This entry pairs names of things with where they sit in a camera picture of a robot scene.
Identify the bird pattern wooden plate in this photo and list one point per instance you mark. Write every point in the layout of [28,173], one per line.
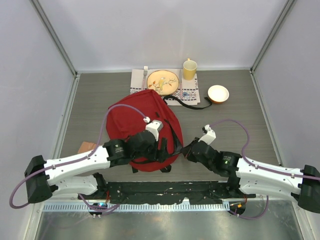
[163,82]

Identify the patterned white placemat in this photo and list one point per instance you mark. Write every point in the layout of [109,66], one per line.
[191,95]

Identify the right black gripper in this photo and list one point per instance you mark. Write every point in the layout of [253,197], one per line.
[187,153]

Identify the tan leather wallet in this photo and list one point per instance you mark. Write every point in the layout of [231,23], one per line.
[85,147]

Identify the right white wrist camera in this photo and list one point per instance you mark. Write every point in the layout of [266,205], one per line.
[209,135]

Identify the red backpack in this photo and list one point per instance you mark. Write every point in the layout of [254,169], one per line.
[123,121]

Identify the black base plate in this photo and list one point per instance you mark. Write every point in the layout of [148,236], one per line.
[167,192]

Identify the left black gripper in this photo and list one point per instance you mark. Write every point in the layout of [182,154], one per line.
[163,153]

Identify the pink handled knife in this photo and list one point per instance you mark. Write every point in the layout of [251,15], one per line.
[180,85]

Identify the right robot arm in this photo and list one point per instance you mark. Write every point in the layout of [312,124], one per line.
[252,177]

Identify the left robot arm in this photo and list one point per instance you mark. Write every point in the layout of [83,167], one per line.
[47,177]

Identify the white orange bowl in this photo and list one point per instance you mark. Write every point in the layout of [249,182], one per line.
[218,94]

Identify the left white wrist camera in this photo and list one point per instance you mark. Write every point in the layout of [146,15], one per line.
[153,126]

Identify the pink handled fork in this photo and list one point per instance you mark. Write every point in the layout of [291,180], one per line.
[145,72]

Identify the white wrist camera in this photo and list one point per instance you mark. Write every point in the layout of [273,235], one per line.
[209,135]
[153,126]

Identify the white slotted cable duct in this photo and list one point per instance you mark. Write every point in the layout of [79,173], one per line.
[183,207]

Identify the yellow mug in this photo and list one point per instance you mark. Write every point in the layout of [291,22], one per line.
[189,69]

